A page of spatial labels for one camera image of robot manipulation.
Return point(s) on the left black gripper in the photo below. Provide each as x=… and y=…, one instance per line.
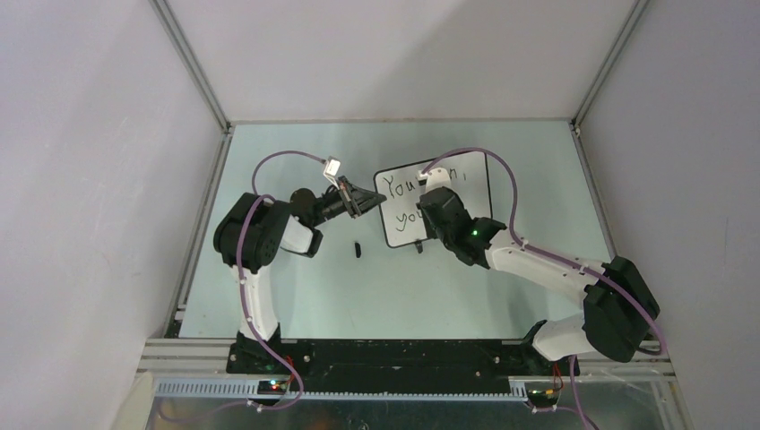
x=356, y=200

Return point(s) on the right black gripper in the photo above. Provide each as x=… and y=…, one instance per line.
x=430, y=232

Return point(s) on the black framed whiteboard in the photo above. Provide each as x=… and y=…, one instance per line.
x=403, y=221

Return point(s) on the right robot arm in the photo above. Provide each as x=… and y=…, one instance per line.
x=617, y=306

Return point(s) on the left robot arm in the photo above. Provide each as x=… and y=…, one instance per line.
x=257, y=227

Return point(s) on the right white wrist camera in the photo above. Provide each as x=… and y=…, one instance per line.
x=434, y=179

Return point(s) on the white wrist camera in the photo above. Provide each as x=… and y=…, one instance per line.
x=331, y=170
x=434, y=179

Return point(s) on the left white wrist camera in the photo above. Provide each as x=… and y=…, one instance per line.
x=331, y=170

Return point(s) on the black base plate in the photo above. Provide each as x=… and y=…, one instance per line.
x=413, y=366

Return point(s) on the aluminium frame rail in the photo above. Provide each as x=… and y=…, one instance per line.
x=214, y=367

